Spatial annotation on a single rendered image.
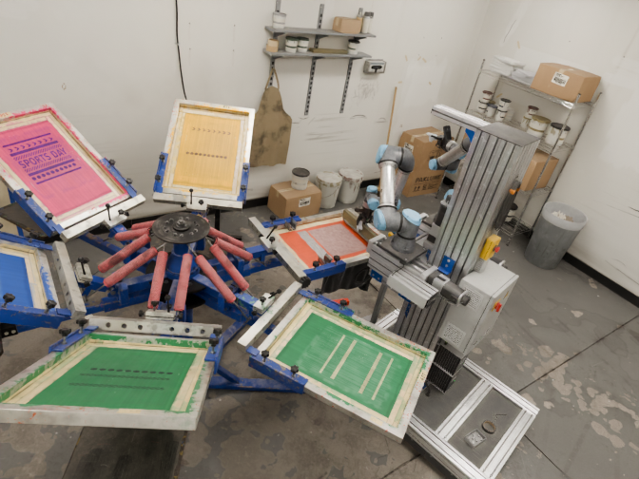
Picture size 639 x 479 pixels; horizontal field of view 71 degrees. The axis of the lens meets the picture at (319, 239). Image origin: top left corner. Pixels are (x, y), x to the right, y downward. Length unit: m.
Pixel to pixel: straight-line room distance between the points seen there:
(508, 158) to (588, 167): 3.40
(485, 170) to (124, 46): 2.97
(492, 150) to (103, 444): 2.17
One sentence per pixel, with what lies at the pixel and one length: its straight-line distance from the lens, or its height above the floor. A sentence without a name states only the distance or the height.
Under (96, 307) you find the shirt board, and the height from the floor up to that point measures 0.91.
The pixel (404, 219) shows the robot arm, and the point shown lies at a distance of 2.59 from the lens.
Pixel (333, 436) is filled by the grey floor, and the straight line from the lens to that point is 3.25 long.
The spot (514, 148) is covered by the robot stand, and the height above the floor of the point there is 2.01.
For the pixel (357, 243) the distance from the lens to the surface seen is 3.20.
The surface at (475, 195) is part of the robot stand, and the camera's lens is 2.57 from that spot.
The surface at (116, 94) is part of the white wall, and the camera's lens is 4.29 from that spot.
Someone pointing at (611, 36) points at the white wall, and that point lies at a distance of 5.74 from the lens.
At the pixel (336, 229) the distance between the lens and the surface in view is 3.30.
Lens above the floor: 2.70
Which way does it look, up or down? 34 degrees down
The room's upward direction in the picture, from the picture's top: 11 degrees clockwise
